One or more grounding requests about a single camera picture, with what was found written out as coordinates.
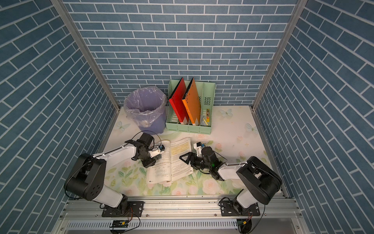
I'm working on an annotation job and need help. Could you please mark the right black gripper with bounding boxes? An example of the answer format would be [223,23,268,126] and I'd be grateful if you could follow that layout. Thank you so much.
[180,152,212,171]

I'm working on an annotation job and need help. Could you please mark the orange folder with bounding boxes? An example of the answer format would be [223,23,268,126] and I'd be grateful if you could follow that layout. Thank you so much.
[182,79,201,126]

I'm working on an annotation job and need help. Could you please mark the English textbook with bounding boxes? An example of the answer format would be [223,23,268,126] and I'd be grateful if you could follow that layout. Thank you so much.
[146,137,193,184]

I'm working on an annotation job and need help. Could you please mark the small black circuit board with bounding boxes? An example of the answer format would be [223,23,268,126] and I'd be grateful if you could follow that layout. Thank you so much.
[110,220,129,229]

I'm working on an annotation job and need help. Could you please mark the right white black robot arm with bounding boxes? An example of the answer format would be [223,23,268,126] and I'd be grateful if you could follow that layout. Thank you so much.
[179,146,282,212]

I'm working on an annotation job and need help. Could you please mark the purple trash bin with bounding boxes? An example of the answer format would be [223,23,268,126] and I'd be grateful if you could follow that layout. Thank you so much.
[124,86,167,135]

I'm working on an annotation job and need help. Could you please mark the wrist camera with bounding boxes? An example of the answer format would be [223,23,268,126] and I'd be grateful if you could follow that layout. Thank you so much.
[193,142,205,157]
[149,145,165,158]

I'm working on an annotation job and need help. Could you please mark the red folder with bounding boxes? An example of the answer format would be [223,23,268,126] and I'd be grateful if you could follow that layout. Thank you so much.
[168,78,189,124]

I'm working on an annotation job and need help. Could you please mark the pens in organizer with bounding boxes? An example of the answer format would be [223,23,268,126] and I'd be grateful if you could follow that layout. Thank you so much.
[201,109,210,126]

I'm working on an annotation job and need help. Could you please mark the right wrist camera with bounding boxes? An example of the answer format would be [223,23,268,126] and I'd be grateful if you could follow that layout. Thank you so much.
[193,142,205,157]

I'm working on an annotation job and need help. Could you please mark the aluminium rail frame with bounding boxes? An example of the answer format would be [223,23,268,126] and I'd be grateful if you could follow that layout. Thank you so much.
[53,195,308,234]

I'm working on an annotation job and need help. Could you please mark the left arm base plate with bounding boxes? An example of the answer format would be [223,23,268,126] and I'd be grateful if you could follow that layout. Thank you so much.
[101,201,145,218]

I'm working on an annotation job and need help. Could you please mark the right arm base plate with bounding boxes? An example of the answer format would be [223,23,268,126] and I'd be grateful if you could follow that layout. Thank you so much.
[218,200,261,216]

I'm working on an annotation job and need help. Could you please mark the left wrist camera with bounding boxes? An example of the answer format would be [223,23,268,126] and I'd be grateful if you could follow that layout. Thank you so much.
[149,145,165,158]

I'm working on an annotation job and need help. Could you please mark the green file organizer rack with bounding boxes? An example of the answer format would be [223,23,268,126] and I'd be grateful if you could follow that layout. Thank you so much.
[166,78,216,135]

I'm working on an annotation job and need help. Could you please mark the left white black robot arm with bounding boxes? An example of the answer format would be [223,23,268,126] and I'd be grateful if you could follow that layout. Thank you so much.
[64,132,165,213]

